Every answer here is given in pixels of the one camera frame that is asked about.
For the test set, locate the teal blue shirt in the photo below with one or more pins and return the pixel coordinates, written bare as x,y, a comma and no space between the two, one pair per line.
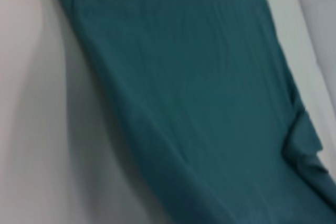
197,90

